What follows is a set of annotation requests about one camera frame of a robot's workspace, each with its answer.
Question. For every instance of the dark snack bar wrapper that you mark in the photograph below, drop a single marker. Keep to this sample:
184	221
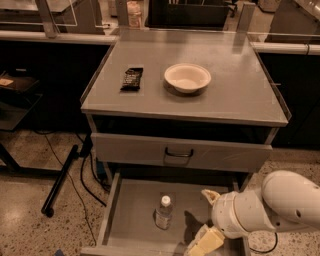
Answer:
132	78

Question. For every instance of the grey top drawer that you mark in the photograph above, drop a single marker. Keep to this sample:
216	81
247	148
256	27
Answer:
210	155

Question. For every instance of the black stand leg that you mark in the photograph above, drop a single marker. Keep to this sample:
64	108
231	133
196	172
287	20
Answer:
47	208

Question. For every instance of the dark side table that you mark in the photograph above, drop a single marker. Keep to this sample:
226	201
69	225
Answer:
17	97

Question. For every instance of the black drawer handle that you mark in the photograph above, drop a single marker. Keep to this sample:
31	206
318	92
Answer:
179	155

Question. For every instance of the clear plastic water bottle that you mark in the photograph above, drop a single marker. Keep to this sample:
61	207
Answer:
163	214

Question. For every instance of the black background bin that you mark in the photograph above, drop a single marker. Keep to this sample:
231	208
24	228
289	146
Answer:
187	14

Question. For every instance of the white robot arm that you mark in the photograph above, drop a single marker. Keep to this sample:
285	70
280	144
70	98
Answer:
285	202

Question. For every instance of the open grey middle drawer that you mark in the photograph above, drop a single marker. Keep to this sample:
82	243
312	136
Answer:
128	227

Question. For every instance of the background plastic bottle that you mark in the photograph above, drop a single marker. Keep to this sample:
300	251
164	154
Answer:
134	14

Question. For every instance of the grey cabinet counter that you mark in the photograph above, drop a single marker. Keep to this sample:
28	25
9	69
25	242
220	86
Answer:
239	91

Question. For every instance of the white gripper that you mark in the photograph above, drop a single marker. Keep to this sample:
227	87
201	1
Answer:
222	213

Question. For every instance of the white paper bowl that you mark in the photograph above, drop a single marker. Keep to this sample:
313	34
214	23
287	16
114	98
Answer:
187	78

